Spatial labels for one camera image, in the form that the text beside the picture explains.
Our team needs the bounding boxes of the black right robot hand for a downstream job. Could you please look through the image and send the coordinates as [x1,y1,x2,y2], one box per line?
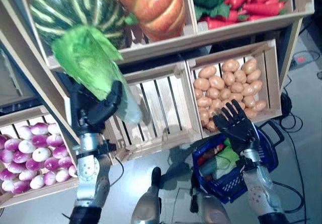
[213,99,260,152]

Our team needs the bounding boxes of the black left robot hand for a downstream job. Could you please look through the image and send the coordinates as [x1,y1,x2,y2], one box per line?
[70,80,124,134]

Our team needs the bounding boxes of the blue plastic shopping basket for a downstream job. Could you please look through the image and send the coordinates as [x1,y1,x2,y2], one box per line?
[192,122,285,205]

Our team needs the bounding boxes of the brown potato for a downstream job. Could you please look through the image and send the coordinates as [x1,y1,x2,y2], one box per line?
[203,145,222,159]

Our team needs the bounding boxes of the silver right robot leg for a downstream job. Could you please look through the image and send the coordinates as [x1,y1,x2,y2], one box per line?
[190,176,231,224]

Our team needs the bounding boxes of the wooden display shelf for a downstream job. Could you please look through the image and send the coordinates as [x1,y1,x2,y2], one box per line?
[0,0,315,164]

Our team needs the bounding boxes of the grey power strip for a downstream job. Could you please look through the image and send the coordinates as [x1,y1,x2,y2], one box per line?
[291,52,314,65]

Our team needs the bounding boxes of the green striped pumpkin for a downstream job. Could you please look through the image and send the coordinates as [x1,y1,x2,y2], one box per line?
[29,0,131,51]

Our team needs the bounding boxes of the small orange ribbed pumpkin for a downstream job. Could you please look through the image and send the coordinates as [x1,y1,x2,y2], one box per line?
[112,0,186,42]

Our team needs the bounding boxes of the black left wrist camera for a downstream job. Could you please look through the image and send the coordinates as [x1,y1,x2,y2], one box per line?
[99,139,118,155]

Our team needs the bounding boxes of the black cable coil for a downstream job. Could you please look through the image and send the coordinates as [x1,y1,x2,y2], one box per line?
[280,93,293,119]

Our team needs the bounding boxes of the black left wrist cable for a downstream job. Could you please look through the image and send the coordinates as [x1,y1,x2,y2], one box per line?
[110,156,125,187]

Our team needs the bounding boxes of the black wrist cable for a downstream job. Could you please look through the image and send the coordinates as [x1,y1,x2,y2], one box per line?
[273,181,305,213]
[110,156,125,187]

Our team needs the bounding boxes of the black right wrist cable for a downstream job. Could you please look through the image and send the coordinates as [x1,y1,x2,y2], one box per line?
[273,181,305,213]

